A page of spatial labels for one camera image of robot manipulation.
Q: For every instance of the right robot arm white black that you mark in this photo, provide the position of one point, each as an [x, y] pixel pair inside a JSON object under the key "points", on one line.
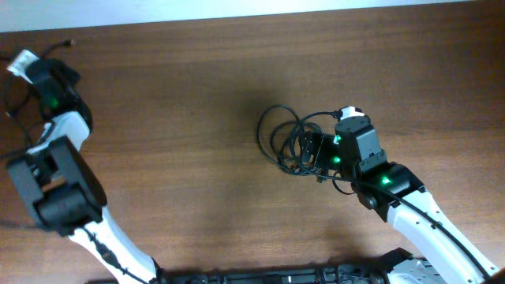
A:
{"points": [[397, 195]]}

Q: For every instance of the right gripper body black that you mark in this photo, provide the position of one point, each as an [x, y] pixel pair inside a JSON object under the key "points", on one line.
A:
{"points": [[330, 153]]}

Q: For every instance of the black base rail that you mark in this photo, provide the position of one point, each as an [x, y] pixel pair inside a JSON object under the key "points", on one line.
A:
{"points": [[395, 267]]}

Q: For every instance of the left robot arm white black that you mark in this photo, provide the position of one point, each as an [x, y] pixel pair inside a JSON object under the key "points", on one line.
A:
{"points": [[58, 187]]}

